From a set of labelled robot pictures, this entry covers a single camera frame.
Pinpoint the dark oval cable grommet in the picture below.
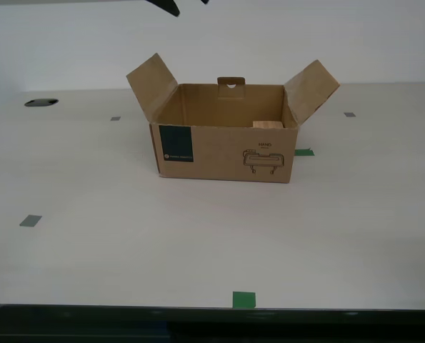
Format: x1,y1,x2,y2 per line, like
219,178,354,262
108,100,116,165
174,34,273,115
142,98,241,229
24,98,60,109

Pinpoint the light wooden block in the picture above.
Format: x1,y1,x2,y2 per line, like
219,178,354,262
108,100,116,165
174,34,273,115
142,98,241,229
251,119,286,129

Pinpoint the brown cardboard box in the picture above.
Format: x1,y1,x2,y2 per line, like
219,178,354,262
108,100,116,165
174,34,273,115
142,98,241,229
126,52,341,184

